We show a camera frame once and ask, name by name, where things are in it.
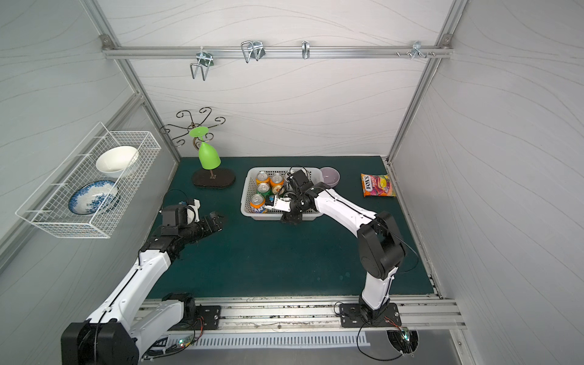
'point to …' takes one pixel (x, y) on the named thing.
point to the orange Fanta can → (257, 204)
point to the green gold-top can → (276, 189)
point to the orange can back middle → (277, 179)
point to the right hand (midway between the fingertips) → (283, 209)
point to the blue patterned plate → (94, 197)
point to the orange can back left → (262, 177)
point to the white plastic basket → (249, 188)
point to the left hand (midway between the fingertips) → (218, 221)
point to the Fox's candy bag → (377, 185)
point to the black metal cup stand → (215, 178)
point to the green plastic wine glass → (209, 158)
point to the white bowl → (115, 161)
